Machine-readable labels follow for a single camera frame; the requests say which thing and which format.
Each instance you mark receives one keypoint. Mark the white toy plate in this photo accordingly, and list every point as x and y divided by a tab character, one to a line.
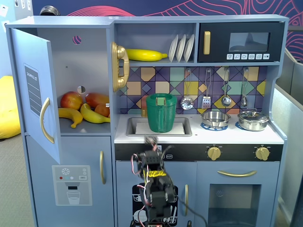
173	48
189	48
181	48

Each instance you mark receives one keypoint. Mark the hanging silver spoon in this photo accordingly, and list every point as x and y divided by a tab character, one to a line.
244	100

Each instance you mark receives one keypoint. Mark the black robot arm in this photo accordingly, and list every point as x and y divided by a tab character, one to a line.
161	196

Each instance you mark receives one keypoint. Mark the white paper wall note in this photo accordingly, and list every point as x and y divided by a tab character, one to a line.
3	10

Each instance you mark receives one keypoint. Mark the steel pot with lid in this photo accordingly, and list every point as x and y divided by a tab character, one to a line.
253	121

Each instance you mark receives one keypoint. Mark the open steel pan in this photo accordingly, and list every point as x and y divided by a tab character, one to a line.
215	119

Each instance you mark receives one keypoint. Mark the grey toy sink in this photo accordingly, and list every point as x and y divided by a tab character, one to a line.
131	127

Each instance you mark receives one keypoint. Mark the red yellow toy apple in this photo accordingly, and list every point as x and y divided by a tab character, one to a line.
71	99

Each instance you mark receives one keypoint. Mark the blue oven door with window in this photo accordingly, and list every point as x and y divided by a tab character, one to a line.
267	189

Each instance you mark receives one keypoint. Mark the metal ladle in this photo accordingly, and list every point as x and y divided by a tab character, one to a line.
226	101

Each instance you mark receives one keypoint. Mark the green plastic pitcher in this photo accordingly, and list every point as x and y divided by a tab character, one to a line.
161	113

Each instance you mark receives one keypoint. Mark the black microwave door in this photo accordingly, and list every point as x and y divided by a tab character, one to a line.
217	42

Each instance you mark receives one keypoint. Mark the gold toy telephone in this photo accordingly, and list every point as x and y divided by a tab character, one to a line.
119	68

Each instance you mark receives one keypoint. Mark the blue toy kitchen body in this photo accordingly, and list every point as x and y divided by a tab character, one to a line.
236	139

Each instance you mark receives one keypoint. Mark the yellow beanbag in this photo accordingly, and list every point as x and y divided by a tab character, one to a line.
8	111

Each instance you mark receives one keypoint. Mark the black table clamp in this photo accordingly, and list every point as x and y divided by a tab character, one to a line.
131	223
189	224

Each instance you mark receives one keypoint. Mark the long straight yellow banana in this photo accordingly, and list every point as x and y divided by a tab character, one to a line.
144	55

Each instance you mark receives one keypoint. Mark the gold toy faucet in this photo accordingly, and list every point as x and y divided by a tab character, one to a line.
144	112

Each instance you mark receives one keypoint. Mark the blue fridge door shopping list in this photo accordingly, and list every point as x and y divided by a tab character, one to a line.
30	59

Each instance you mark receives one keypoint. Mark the metal slotted spatula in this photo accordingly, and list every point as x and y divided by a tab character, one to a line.
206	102

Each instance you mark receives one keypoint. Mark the small orange toy fruit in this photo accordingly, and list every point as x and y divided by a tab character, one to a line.
102	110

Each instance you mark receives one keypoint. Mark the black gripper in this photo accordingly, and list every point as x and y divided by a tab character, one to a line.
151	159

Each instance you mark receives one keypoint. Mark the gold stove knob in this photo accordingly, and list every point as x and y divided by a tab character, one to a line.
214	153
262	153

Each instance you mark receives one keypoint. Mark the black round dome object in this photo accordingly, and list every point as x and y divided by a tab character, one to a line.
49	11

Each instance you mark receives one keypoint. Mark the red orange toy mango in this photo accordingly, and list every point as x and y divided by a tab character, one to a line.
98	98

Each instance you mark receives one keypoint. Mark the metal slotted skimmer spoon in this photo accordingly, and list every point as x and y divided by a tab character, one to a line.
187	103

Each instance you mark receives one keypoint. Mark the blue fridge door ice dispenser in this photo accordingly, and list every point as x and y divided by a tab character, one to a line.
78	156

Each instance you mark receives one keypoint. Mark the curved yellow toy banana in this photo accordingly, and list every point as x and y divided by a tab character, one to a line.
71	115
93	117

